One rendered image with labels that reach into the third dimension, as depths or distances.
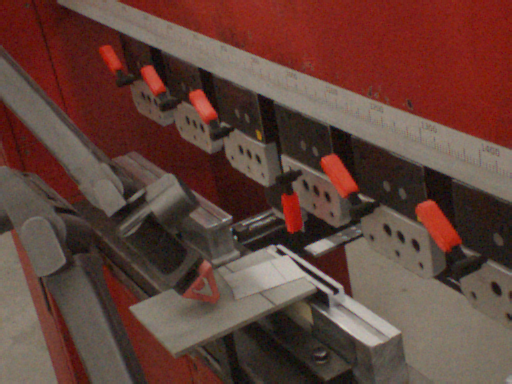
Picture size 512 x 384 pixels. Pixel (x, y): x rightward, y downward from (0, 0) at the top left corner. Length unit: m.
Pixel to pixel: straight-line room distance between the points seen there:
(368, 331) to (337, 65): 0.47
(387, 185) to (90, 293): 0.39
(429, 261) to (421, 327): 2.03
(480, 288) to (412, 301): 2.22
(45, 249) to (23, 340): 2.52
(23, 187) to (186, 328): 0.48
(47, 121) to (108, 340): 0.51
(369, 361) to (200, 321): 0.28
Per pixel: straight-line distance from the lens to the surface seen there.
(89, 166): 1.55
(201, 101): 1.63
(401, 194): 1.25
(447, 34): 1.08
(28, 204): 1.21
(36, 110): 1.60
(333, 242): 1.74
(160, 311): 1.65
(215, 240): 1.99
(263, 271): 1.69
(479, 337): 3.22
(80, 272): 1.19
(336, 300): 1.62
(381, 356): 1.55
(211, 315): 1.61
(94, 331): 1.19
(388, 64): 1.18
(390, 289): 3.48
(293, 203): 1.45
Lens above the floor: 1.85
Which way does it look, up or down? 26 degrees down
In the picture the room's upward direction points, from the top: 11 degrees counter-clockwise
